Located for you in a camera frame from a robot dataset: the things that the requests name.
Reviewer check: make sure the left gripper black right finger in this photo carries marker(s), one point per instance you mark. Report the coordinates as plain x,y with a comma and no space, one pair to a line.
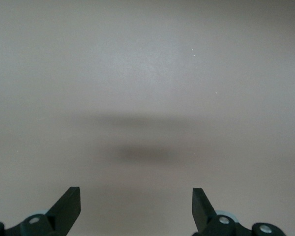
202,214

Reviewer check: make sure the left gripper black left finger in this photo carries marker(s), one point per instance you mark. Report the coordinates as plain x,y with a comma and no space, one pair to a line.
64,214

